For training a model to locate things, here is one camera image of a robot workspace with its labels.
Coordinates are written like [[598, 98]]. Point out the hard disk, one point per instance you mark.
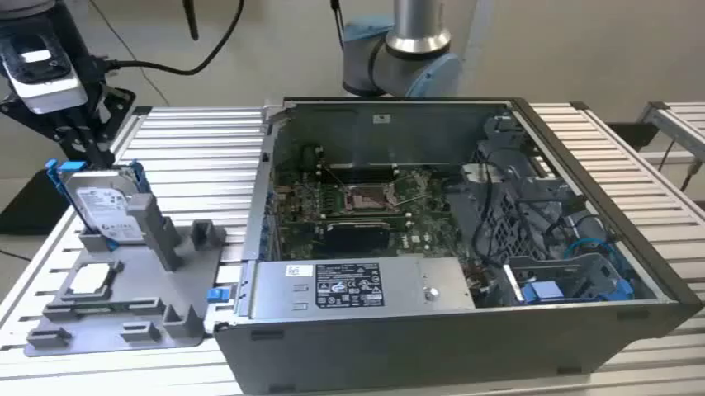
[[96, 202]]

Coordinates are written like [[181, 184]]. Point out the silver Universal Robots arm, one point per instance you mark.
[[363, 62]]

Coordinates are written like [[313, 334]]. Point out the blue disk bay clip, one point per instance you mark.
[[542, 290]]

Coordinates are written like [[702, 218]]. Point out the grey disk bay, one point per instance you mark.
[[583, 272]]

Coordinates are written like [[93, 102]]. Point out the black hanging antenna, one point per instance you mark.
[[190, 20]]

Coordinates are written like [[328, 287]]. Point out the silver CPU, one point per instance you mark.
[[90, 280]]

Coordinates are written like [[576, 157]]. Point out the grey parts rack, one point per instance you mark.
[[137, 297]]

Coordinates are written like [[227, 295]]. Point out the green RAM stick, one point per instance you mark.
[[104, 307]]

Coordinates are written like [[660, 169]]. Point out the blue case latch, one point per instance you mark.
[[214, 295]]

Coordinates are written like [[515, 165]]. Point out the CPU socket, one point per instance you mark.
[[367, 200]]

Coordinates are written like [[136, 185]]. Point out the white case label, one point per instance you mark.
[[381, 119]]

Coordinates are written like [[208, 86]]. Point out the black graphics card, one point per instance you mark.
[[355, 237]]

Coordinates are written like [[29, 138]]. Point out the green motherboard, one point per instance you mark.
[[423, 222]]

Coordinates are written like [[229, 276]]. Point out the silver power supply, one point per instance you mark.
[[396, 288]]

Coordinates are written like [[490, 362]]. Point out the black open PC case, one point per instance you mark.
[[384, 350]]

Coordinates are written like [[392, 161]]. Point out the grey perforated drive cage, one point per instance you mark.
[[495, 231]]

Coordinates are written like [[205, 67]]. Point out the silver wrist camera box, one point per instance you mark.
[[46, 86]]

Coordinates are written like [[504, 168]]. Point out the aluminium frame table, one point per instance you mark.
[[676, 113]]

